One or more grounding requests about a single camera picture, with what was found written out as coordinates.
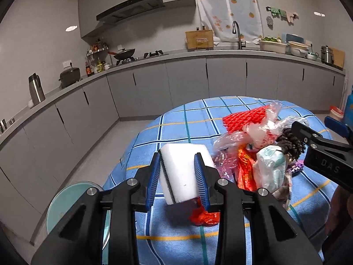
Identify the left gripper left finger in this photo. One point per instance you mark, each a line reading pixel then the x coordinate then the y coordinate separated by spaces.
pixel 78 236

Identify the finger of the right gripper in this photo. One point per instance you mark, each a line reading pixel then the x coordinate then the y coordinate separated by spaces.
pixel 306 132
pixel 337 126

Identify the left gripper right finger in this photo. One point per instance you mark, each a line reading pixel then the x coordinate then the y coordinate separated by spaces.
pixel 275 237

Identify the black foam net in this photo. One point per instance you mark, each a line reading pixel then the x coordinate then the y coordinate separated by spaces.
pixel 290 145

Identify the white teal plastic packet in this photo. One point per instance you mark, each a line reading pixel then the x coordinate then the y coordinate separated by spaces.
pixel 269 168

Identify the clear plastic bag red print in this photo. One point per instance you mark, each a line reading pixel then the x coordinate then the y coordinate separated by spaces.
pixel 258 136

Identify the red orange plastic wrapper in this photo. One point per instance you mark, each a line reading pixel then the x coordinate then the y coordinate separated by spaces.
pixel 236 163

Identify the red foam fruit net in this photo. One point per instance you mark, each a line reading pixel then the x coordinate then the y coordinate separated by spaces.
pixel 236 121

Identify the white sponge block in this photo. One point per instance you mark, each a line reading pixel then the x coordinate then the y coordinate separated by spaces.
pixel 177 175

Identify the teal round trash bin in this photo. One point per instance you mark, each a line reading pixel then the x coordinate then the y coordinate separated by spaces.
pixel 64 200

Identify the dark kitchen faucet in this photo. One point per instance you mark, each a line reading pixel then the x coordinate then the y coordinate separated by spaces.
pixel 236 31

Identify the red lidded white bucket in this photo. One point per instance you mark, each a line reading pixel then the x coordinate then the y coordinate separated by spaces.
pixel 336 113

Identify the wooden cutting board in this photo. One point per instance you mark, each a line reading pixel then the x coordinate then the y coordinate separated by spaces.
pixel 339 58

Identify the steel pot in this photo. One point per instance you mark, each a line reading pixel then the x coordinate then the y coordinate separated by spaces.
pixel 327 55

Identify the white lidded bowl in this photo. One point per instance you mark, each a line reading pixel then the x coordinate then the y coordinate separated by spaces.
pixel 298 49

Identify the white basin with greens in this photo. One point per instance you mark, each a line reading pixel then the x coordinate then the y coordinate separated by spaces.
pixel 272 45

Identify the grey base cabinets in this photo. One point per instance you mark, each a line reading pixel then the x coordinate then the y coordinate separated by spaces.
pixel 43 145

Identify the hanging green cloths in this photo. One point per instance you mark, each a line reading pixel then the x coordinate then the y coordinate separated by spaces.
pixel 290 17

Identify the steel thermos kettle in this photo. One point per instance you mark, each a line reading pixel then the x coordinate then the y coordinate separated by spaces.
pixel 36 90

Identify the white orange print curtain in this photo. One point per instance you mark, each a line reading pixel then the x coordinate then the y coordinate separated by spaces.
pixel 218 16

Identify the black rice cooker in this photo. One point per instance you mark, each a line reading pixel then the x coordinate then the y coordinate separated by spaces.
pixel 69 77

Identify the gas stove burner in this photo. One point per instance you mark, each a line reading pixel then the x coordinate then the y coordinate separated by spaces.
pixel 147 55

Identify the spice rack with bottles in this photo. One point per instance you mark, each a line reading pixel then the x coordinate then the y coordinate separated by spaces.
pixel 97 58

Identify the black wok pan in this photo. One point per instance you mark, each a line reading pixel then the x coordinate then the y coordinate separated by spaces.
pixel 122 54

